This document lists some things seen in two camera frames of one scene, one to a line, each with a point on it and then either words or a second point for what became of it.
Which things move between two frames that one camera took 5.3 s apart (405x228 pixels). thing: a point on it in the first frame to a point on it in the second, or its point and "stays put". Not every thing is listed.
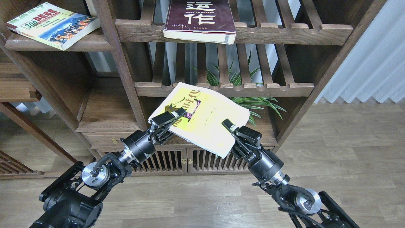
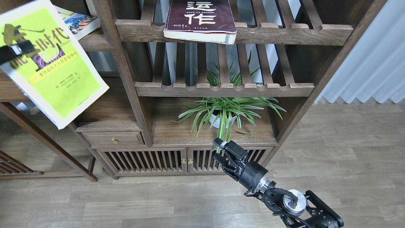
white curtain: x=375 y=68 stays put
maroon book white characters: x=208 y=21 stays put
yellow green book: x=205 y=112 to x=59 y=77
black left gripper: x=141 y=145 to x=8 y=53
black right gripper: x=263 y=163 to x=250 y=175
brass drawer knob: x=114 y=141 stays put
